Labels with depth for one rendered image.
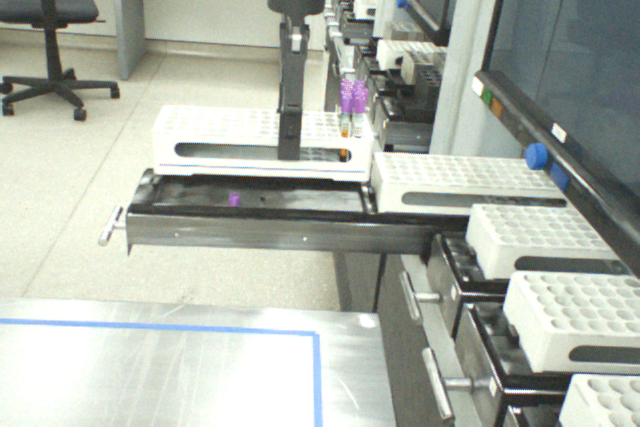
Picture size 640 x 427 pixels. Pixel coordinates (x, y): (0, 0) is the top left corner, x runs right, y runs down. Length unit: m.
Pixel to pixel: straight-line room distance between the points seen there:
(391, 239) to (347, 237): 0.06
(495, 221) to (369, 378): 0.30
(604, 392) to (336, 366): 0.23
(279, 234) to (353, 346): 0.28
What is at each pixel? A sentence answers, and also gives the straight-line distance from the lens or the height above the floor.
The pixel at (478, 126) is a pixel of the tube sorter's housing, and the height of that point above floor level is 0.90.
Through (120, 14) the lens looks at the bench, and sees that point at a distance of 3.85.
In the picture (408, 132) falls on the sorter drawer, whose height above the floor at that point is 0.79.
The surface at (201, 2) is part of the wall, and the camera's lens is 4.43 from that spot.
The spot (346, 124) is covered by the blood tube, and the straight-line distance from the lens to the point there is 0.84.
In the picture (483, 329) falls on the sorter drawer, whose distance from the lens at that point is 0.72.
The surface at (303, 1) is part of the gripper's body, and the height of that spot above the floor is 1.10.
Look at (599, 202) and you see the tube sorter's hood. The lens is 0.63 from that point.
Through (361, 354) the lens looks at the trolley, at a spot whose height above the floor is 0.82.
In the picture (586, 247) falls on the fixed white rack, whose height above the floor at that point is 0.87.
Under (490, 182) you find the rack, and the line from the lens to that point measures 0.93.
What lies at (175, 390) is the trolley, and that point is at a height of 0.82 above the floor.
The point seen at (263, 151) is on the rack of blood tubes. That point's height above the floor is 0.87.
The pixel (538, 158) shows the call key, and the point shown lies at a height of 0.98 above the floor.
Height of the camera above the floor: 1.25
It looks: 26 degrees down
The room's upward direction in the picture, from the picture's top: 5 degrees clockwise
